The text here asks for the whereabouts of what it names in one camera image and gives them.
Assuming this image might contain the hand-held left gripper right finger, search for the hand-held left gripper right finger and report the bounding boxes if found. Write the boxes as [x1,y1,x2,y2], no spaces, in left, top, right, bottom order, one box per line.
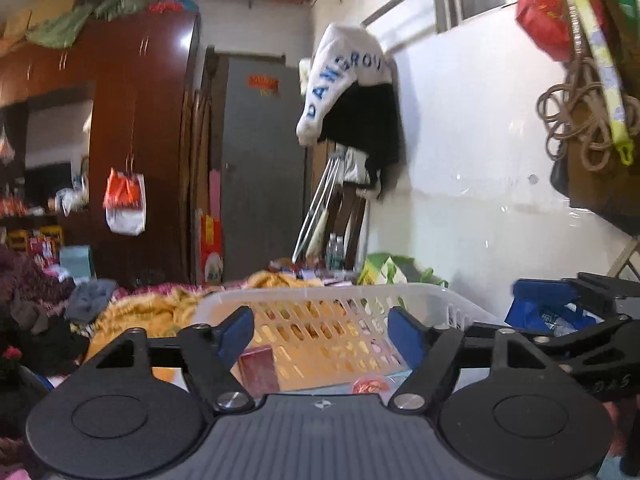
[388,306,551,413]

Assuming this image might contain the dark clothes pile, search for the dark clothes pile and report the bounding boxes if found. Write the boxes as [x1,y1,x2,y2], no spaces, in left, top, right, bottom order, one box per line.
[0,245,92,377]

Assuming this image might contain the brown cardboard box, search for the brown cardboard box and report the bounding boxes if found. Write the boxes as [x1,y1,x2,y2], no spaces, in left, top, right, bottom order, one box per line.
[0,0,87,57]

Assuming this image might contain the red paper poster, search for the red paper poster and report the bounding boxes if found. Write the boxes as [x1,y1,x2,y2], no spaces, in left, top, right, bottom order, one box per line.
[200,214,225,284]

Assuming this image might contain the green cloth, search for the green cloth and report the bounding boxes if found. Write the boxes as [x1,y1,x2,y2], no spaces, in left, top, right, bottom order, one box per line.
[25,0,147,51]

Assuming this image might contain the black garment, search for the black garment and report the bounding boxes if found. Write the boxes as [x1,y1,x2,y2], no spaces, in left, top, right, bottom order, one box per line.
[319,82,402,201]

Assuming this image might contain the hanging clear plastic bag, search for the hanging clear plastic bag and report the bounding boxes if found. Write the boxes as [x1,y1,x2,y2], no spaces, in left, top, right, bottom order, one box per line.
[0,125,17,167]

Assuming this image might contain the red round packet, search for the red round packet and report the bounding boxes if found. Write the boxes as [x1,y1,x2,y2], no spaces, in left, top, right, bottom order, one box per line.
[351,377,394,396]

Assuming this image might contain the white hooded sweatshirt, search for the white hooded sweatshirt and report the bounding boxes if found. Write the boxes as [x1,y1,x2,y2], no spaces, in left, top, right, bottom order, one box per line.
[295,22,396,147]

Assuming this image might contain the white plastic basket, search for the white plastic basket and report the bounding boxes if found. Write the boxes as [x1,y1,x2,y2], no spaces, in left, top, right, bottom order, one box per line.
[192,282,507,397]

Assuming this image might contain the teal box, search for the teal box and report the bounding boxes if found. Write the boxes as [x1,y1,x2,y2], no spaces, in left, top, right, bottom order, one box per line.
[59,245,94,282]

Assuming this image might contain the grey garment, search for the grey garment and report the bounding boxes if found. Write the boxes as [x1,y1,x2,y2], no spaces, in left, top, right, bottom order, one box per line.
[64,280,119,324]

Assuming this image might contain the blue bag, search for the blue bag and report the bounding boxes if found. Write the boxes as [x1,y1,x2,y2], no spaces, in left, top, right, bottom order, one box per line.
[504,304,598,337]

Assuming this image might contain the red door sticker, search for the red door sticker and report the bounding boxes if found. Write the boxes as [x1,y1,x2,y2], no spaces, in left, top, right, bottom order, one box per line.
[248,75,280,97]

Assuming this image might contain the grey door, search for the grey door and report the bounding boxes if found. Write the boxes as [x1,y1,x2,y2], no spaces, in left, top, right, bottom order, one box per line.
[220,55,307,281]

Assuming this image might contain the red plastic bag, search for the red plastic bag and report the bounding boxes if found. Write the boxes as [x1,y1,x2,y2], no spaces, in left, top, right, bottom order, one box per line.
[515,0,581,63]

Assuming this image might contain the pink floral blanket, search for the pink floral blanket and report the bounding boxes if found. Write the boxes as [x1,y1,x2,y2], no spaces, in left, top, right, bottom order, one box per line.
[129,281,213,298]

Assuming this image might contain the metal crutches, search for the metal crutches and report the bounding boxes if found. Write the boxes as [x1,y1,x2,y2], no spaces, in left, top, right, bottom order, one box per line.
[291,147,347,264]

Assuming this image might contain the brown bag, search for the brown bag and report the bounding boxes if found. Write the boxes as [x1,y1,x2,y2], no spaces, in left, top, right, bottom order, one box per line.
[550,60,640,233]

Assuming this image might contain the black television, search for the black television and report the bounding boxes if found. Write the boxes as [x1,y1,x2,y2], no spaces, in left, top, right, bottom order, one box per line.
[24,160,87,213]

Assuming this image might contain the yellow-green printed strap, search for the yellow-green printed strap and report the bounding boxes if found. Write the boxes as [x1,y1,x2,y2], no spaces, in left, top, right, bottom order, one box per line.
[551,0,634,167]

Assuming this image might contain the green shopping bag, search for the green shopping bag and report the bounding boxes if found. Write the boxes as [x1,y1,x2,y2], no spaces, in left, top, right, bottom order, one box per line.
[614,0,640,43]

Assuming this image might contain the orange white plastic bag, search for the orange white plastic bag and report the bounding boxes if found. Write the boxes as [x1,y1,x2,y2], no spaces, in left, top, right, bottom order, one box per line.
[102,167,147,237]

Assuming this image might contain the green yellow bag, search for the green yellow bag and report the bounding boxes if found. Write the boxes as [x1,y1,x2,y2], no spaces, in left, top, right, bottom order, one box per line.
[356,252,449,289]

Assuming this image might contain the wooden chair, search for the wooden chair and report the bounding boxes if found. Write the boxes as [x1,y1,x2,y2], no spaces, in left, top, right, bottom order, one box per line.
[329,180,369,272]

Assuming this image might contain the yellow blanket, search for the yellow blanket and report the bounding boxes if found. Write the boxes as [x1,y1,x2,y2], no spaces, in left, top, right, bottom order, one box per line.
[84,269,323,392]

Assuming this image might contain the brown wooden wardrobe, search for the brown wooden wardrobe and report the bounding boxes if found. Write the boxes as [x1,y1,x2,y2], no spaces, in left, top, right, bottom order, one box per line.
[0,10,201,286]

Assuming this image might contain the coiled rope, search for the coiled rope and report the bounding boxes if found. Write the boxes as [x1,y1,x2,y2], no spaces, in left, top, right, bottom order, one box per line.
[536,55,640,172]

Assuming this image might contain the pink board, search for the pink board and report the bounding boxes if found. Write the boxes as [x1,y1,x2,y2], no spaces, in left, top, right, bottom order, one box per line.
[207,170,224,221]

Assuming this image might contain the dark red box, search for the dark red box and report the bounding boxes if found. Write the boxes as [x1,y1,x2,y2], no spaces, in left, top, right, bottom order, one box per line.
[239,347,280,397]

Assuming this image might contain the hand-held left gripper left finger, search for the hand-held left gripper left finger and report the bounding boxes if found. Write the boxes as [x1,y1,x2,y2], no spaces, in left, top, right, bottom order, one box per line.
[95,306,255,414]

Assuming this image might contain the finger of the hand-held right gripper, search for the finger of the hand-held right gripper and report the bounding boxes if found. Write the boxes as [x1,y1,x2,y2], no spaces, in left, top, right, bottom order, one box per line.
[512,272,640,316]
[465,314,633,361]

